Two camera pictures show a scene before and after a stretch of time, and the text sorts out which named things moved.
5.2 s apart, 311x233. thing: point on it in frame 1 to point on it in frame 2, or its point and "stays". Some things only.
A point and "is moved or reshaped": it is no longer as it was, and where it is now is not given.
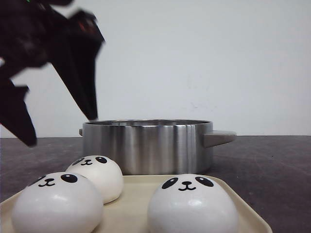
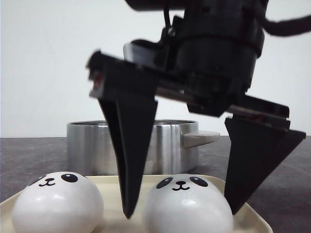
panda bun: [60, 202] stays
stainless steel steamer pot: [154, 146] is moved or reshaped
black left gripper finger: [14, 113] to [129, 99]
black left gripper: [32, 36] to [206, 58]
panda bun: [191, 203] stays
